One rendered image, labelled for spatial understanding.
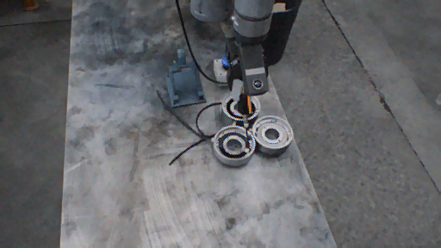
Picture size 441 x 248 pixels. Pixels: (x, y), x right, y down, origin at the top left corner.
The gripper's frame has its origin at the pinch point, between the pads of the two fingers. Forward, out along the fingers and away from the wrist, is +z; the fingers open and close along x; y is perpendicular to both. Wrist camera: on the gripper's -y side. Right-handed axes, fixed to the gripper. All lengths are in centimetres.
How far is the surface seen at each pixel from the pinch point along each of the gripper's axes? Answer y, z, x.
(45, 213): 29, 93, 75
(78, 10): 62, 13, 40
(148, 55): 34.7, 13.4, 19.9
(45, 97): 100, 93, 77
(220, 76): 17.0, 8.9, 1.0
